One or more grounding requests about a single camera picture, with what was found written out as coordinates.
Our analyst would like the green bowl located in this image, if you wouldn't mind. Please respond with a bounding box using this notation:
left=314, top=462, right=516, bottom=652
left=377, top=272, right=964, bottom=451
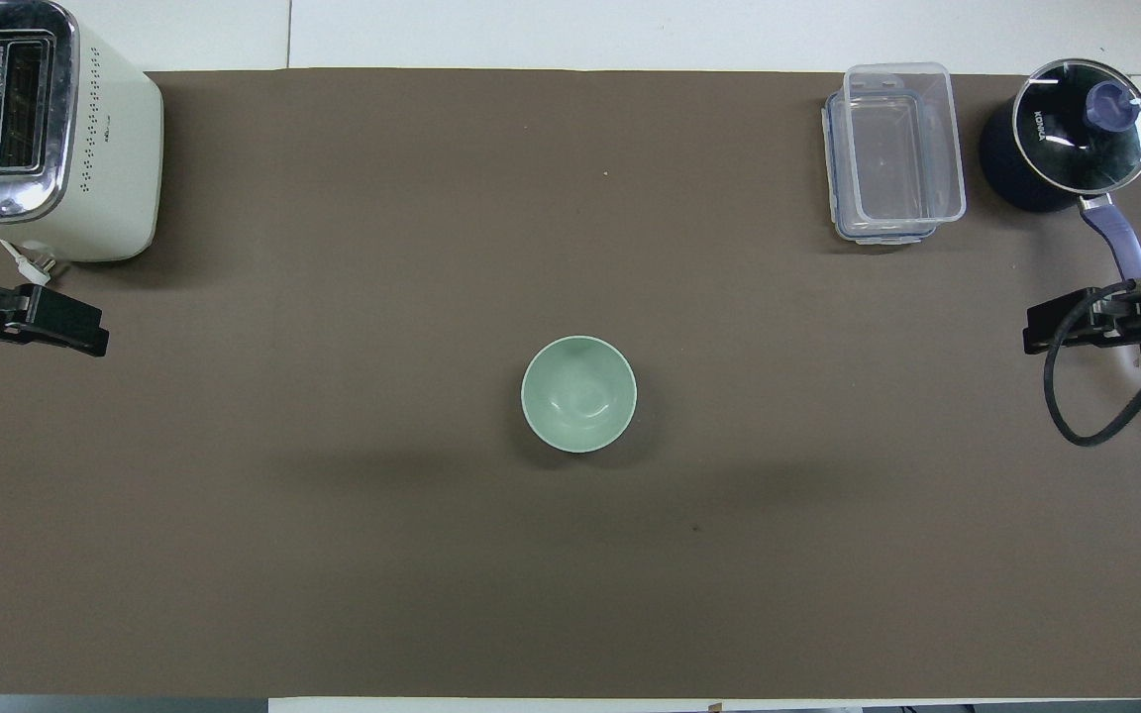
left=520, top=336, right=639, bottom=455

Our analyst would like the glass pot lid purple knob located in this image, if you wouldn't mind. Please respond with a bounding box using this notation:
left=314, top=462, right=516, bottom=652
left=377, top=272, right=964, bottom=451
left=1011, top=59, right=1141, bottom=197

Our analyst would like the cream toaster with chrome top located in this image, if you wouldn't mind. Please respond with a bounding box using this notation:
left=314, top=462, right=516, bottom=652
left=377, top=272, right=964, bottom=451
left=0, top=0, right=165, bottom=264

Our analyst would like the clear plastic food container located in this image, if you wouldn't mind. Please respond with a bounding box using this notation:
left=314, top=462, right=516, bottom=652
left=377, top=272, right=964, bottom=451
left=844, top=62, right=968, bottom=225

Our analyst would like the clear container lid blue seal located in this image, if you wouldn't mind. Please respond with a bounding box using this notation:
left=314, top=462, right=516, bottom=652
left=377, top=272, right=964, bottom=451
left=821, top=90, right=941, bottom=246

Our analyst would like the white toaster power cable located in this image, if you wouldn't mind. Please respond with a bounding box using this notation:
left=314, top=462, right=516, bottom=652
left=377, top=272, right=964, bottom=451
left=0, top=238, right=59, bottom=289

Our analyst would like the black cable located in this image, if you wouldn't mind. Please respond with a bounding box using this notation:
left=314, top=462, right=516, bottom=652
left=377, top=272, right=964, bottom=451
left=1043, top=280, right=1141, bottom=448

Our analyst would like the dark pot with purple handle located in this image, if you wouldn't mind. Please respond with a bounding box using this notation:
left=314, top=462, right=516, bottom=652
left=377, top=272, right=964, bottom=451
left=978, top=59, right=1141, bottom=281

